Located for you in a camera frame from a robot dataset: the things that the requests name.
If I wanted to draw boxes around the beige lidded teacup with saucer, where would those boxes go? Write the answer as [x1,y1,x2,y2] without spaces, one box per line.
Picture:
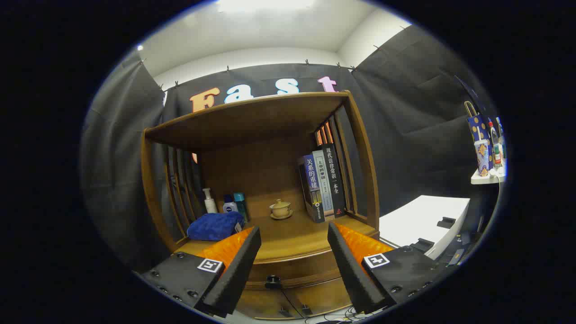
[269,199,294,220]

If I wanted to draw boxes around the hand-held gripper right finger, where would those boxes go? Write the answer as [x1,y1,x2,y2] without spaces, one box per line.
[327,222,450,315]

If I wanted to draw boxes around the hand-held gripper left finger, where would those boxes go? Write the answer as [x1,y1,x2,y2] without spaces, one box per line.
[142,226,262,318]

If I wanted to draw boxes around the black floor cables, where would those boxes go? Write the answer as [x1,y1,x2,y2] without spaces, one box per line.
[315,306,363,324]

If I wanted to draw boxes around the blue folded towel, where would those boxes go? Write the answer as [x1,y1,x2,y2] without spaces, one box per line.
[187,211,246,242]

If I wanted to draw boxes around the pale spine book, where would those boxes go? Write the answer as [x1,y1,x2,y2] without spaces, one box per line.
[313,150,335,216]

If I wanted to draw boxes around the patterned paper cup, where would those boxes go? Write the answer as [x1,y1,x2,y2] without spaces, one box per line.
[474,139,490,177]

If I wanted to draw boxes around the white wall shelf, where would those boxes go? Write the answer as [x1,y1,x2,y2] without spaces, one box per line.
[471,169,507,185]

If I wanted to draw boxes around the wooden countertop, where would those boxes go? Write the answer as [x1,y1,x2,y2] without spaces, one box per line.
[173,211,381,264]

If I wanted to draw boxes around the wooden cabinet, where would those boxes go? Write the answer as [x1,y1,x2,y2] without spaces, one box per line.
[141,91,381,321]

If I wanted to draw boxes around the white pump bottle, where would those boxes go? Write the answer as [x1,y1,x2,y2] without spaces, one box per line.
[202,188,218,214]

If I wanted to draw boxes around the clear bottle with red label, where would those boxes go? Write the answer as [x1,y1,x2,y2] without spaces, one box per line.
[488,121,503,171]

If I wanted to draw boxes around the wooden drawer with black knob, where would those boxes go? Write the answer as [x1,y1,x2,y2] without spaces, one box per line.
[245,256,347,289]

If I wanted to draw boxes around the black spine book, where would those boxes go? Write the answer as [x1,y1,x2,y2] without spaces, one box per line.
[320,143,346,218]

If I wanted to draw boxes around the teal bottle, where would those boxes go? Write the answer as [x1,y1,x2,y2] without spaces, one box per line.
[233,193,249,222]

